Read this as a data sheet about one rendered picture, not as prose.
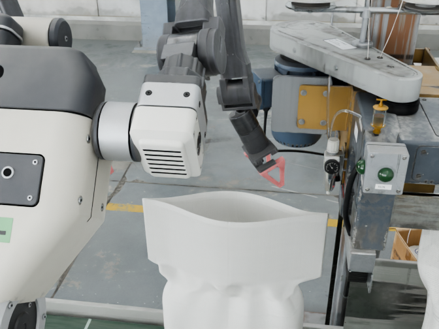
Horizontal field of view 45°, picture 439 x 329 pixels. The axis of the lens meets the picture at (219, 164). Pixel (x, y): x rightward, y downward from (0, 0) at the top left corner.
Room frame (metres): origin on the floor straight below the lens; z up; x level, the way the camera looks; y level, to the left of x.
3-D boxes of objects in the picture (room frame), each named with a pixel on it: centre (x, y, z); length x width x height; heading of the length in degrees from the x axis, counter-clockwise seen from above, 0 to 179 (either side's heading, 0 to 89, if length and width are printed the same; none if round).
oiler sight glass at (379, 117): (0.94, -0.31, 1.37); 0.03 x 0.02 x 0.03; 82
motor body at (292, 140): (1.42, -0.23, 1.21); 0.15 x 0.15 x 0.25
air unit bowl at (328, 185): (1.14, -0.28, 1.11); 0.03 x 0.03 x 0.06
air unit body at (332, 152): (1.13, -0.28, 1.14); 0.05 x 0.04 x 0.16; 172
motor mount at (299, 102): (1.32, -0.29, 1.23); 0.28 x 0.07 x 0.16; 82
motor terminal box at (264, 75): (1.38, -0.13, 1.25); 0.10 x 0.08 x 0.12; 17
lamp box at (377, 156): (0.88, -0.32, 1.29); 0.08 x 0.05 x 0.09; 82
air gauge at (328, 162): (1.12, -0.27, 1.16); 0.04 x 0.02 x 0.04; 82
